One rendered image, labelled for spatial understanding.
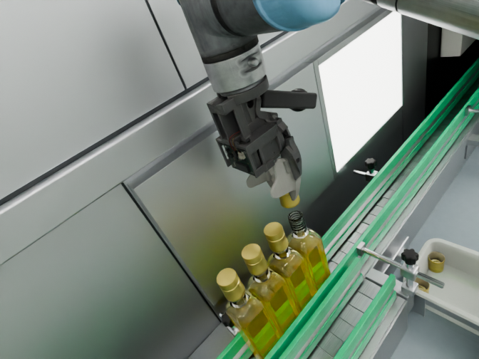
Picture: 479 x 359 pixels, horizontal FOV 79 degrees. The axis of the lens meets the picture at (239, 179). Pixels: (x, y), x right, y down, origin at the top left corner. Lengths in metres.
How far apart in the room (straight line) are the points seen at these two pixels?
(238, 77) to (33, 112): 0.26
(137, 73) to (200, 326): 0.55
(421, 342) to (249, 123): 0.65
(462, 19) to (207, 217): 0.45
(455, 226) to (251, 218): 0.64
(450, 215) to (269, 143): 0.78
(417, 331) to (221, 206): 0.55
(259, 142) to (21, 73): 0.30
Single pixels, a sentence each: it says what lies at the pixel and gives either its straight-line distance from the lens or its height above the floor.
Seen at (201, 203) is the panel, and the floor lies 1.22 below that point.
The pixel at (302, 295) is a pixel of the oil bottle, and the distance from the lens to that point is 0.64.
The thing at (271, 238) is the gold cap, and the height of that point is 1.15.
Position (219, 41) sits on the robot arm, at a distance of 0.36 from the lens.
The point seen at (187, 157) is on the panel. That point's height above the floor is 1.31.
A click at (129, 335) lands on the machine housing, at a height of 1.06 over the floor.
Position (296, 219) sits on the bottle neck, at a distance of 0.55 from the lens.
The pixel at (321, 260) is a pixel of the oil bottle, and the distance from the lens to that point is 0.65.
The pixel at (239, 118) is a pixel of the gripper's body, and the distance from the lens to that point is 0.39.
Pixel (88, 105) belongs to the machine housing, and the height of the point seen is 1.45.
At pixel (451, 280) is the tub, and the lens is 0.93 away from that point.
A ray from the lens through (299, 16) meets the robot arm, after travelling 0.27.
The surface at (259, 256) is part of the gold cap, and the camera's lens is 0.50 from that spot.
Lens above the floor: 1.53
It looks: 34 degrees down
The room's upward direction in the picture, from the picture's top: 23 degrees counter-clockwise
